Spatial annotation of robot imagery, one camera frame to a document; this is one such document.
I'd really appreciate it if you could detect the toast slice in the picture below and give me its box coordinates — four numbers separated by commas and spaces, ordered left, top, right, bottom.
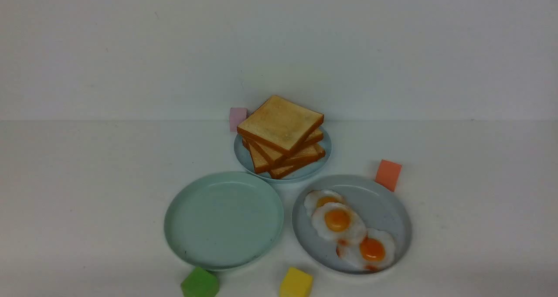
243, 128, 324, 164
268, 164, 305, 179
237, 96, 325, 156
243, 141, 326, 174

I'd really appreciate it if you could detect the fried egg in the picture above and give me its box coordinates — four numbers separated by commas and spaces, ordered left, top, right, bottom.
303, 189, 346, 217
310, 202, 368, 246
336, 228, 396, 273

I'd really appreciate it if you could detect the small blue bread plate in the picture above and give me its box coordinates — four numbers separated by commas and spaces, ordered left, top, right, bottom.
233, 126, 332, 184

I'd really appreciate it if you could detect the pink foam cube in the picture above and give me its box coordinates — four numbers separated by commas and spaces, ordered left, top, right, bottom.
229, 107, 248, 132

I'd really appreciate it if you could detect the mint green plate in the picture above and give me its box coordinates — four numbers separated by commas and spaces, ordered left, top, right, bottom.
163, 172, 284, 272

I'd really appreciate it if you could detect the orange foam cube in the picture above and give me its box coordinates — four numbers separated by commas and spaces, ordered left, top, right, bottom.
374, 159, 402, 192

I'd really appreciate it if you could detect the grey blue egg plate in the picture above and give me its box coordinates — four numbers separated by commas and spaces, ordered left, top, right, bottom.
291, 174, 412, 277

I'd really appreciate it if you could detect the yellow foam cube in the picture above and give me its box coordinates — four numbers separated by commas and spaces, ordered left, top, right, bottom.
279, 267, 313, 297

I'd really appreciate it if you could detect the green foam cube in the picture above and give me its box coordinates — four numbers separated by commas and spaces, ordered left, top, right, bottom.
180, 266, 221, 297

